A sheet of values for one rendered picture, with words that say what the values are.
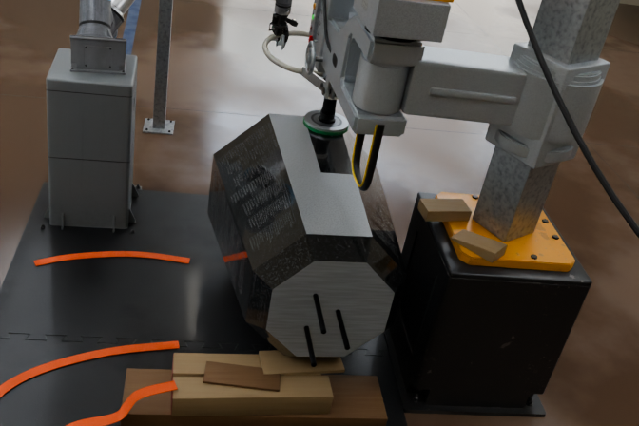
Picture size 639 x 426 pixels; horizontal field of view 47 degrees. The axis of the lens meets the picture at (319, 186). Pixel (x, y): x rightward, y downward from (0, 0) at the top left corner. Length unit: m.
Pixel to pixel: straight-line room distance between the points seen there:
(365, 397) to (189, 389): 0.74
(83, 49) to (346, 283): 1.77
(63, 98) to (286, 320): 1.61
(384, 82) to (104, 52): 1.60
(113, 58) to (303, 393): 1.84
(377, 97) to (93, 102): 1.58
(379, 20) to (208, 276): 1.82
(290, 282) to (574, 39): 1.33
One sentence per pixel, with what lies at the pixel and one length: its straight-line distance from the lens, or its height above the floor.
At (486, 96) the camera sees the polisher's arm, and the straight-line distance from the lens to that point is 2.79.
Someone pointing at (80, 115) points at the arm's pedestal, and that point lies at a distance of 3.80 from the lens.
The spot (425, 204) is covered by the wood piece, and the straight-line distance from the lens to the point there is 3.12.
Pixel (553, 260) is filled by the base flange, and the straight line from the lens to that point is 3.13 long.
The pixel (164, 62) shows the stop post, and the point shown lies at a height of 0.49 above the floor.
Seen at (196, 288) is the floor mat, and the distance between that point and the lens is 3.74.
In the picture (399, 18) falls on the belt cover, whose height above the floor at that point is 1.66.
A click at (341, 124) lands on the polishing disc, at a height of 0.87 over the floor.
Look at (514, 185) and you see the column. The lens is 3.02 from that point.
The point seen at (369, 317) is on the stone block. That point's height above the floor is 0.52.
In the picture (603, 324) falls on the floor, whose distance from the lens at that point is 4.30.
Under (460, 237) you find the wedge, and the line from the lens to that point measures 3.04.
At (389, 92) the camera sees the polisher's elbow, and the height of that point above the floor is 1.36.
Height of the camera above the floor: 2.38
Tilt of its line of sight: 30 degrees down
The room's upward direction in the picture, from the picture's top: 11 degrees clockwise
